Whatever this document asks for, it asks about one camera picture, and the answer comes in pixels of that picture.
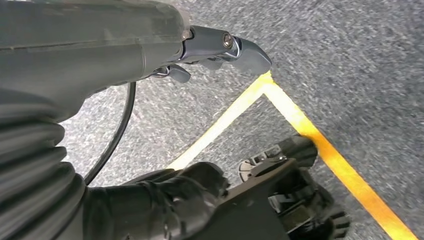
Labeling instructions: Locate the black camera cable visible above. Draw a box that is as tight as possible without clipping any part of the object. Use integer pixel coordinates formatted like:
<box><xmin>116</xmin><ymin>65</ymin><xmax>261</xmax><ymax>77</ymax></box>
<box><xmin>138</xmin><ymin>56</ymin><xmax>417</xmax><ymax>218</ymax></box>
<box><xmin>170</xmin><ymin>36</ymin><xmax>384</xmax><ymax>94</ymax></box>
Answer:
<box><xmin>83</xmin><ymin>81</ymin><xmax>138</xmax><ymax>186</ymax></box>

